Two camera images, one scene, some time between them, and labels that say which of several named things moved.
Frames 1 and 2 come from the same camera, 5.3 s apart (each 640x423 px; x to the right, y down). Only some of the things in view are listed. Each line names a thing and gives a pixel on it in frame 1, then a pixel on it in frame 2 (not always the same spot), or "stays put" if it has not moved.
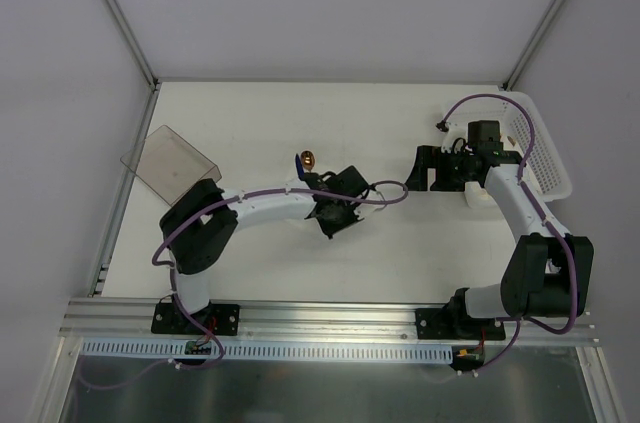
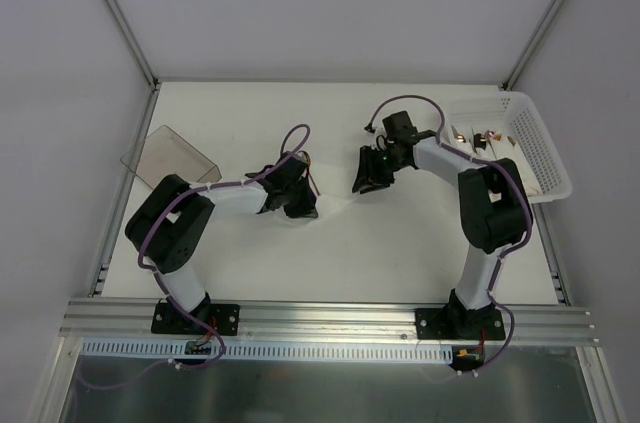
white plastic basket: x=545 y=166 stays put
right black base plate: x=438 y=324 stays put
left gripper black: x=345 y=216 to x=298 y=200
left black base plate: x=219 y=319 stays put
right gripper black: x=441 y=169 to x=373 y=170
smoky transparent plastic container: x=168 y=165 stays put
